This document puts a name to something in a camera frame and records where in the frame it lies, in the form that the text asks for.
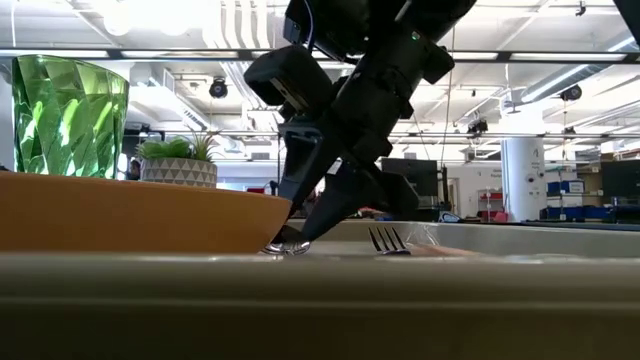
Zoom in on orange plate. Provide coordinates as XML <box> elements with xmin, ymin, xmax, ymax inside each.
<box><xmin>0</xmin><ymin>172</ymin><xmax>292</xmax><ymax>254</ymax></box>

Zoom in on LED light bar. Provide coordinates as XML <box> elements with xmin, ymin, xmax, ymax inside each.
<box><xmin>0</xmin><ymin>47</ymin><xmax>640</xmax><ymax>65</ymax></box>

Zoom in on red parts rack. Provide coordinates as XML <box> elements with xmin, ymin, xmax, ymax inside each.
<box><xmin>476</xmin><ymin>187</ymin><xmax>510</xmax><ymax>224</ymax></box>

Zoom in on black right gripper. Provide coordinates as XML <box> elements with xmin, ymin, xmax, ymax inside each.
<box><xmin>271</xmin><ymin>44</ymin><xmax>455</xmax><ymax>247</ymax></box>

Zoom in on white duct with vent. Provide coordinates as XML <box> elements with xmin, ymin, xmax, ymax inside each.
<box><xmin>128</xmin><ymin>62</ymin><xmax>212</xmax><ymax>132</ymax></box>

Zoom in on large dark display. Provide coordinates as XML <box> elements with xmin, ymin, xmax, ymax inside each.
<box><xmin>599</xmin><ymin>159</ymin><xmax>640</xmax><ymax>199</ymax></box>

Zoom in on green faceted glass cup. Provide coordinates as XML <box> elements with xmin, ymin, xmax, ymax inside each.
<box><xmin>10</xmin><ymin>54</ymin><xmax>130</xmax><ymax>180</ymax></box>

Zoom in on beige plastic tray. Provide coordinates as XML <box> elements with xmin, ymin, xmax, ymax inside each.
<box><xmin>0</xmin><ymin>218</ymin><xmax>640</xmax><ymax>360</ymax></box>

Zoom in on black monitor on stand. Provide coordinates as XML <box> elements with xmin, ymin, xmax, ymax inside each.
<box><xmin>380</xmin><ymin>157</ymin><xmax>450</xmax><ymax>211</ymax></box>

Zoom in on orange-handled metal fork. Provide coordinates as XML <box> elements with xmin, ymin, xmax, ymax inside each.
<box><xmin>368</xmin><ymin>227</ymin><xmax>481</xmax><ymax>257</ymax></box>

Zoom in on blue storage rack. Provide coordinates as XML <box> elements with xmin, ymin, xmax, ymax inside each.
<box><xmin>544</xmin><ymin>178</ymin><xmax>615</xmax><ymax>222</ymax></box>

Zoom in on succulent in white patterned pot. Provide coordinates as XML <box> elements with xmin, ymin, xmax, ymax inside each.
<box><xmin>135</xmin><ymin>130</ymin><xmax>219</xmax><ymax>189</ymax></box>

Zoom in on white round pillar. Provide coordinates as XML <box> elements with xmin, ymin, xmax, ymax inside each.
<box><xmin>501</xmin><ymin>137</ymin><xmax>548</xmax><ymax>223</ymax></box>

